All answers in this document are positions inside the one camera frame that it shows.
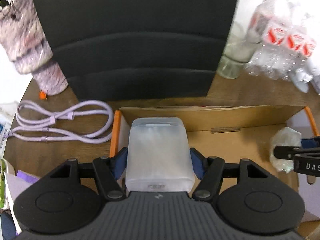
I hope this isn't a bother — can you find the clear plastic wrap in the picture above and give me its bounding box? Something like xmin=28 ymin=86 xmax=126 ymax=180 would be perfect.
xmin=269 ymin=126 xmax=303 ymax=173

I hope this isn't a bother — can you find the translucent plastic box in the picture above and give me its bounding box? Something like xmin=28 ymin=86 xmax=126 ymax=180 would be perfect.
xmin=125 ymin=117 xmax=195 ymax=193

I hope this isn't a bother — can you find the orange cardboard box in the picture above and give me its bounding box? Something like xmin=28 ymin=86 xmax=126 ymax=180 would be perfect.
xmin=109 ymin=104 xmax=320 ymax=240

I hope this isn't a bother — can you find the small orange object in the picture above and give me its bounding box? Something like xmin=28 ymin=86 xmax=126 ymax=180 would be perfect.
xmin=39 ymin=91 xmax=47 ymax=100

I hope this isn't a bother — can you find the left water bottle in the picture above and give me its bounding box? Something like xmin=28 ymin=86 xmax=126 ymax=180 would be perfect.
xmin=246 ymin=0 xmax=317 ymax=93

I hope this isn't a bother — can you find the glass cup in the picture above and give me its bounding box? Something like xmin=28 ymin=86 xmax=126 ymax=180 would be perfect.
xmin=217 ymin=21 xmax=248 ymax=79

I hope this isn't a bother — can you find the black paper bag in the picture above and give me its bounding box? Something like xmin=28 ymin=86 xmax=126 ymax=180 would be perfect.
xmin=33 ymin=0 xmax=237 ymax=101

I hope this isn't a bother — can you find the lilac charging cable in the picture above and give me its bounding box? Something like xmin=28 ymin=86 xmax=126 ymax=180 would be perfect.
xmin=4 ymin=100 xmax=115 ymax=145

